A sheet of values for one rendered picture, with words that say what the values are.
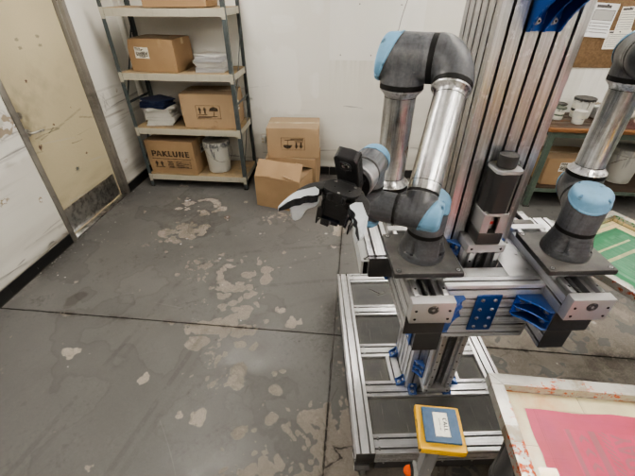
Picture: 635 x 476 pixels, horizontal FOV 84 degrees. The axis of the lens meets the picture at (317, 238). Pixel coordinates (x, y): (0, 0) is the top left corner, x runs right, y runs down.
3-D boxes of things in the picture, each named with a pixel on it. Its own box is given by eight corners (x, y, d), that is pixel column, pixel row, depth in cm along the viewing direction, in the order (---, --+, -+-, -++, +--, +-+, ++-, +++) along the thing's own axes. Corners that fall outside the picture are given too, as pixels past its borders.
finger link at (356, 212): (369, 260, 61) (355, 227, 68) (378, 232, 57) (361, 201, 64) (352, 261, 60) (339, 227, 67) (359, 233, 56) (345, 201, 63)
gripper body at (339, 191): (348, 237, 68) (367, 208, 77) (356, 199, 62) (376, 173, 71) (312, 223, 70) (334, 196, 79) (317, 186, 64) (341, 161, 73)
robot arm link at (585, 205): (557, 230, 112) (575, 193, 105) (553, 211, 123) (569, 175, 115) (602, 239, 109) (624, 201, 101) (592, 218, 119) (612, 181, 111)
